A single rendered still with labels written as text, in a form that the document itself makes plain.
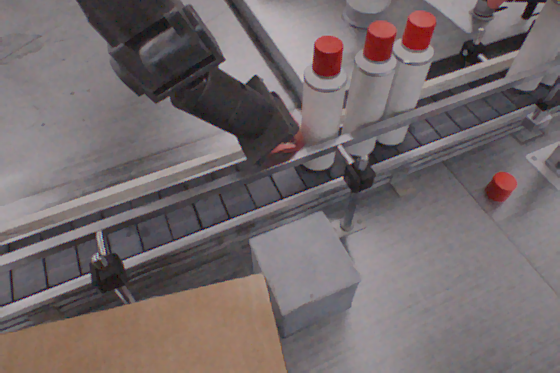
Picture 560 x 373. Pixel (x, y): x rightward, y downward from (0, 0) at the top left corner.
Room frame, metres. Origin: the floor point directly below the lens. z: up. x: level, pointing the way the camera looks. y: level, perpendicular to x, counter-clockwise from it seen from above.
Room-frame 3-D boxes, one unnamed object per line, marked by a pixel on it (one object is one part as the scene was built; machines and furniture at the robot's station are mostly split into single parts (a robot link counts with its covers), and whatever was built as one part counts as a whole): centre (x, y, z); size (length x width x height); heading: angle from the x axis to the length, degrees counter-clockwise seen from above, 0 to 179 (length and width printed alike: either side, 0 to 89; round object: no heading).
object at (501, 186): (0.36, -0.33, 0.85); 0.03 x 0.03 x 0.03
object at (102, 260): (0.20, 0.19, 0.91); 0.07 x 0.03 x 0.16; 24
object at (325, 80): (0.39, -0.05, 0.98); 0.05 x 0.05 x 0.20
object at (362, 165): (0.32, -0.09, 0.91); 0.07 x 0.03 x 0.16; 24
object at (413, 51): (0.44, -0.17, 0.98); 0.05 x 0.05 x 0.20
